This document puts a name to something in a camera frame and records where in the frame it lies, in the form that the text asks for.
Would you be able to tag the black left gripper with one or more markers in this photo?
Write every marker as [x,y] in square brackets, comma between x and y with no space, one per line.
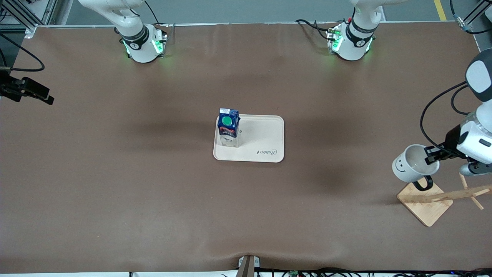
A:
[451,141]

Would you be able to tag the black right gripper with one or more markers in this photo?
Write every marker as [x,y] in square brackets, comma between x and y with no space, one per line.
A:
[11,87]

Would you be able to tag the white smiley face mug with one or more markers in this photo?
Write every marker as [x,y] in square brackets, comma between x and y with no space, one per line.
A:
[407,169]

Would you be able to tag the blue white milk carton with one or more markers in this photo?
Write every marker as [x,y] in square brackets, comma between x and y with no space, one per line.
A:
[227,129]

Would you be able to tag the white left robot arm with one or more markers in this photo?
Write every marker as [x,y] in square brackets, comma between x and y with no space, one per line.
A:
[355,42]

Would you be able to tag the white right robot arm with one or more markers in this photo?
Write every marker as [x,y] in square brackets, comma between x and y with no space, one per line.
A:
[140,46]

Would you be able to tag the wooden cup rack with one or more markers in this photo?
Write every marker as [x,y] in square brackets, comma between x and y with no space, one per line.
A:
[424,209]

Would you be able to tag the brown table cover mat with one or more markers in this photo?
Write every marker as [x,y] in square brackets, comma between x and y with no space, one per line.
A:
[115,192]

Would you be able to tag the cream plastic tray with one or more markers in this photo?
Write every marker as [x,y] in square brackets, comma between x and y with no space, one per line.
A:
[261,134]

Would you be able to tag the aluminium frame profile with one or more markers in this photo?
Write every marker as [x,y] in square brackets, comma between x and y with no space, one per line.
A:
[23,15]

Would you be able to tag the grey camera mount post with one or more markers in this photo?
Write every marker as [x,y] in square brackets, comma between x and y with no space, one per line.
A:
[248,267]

